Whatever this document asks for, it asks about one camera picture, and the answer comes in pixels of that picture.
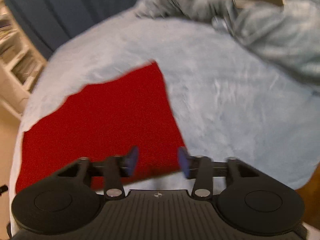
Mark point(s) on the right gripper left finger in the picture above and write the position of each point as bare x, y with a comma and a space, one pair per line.
114, 169

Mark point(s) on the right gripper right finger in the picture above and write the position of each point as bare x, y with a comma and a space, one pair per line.
200, 169

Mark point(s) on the red knit sweater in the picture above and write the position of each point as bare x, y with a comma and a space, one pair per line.
104, 120

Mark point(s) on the light blue bed sheet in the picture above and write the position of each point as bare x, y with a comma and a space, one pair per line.
226, 102

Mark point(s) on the white shelf unit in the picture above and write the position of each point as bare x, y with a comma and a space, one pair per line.
21, 64

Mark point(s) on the grey-blue fleece blanket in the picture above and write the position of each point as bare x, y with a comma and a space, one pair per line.
287, 36

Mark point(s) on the dark blue curtain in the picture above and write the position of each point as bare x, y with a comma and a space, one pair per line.
51, 23

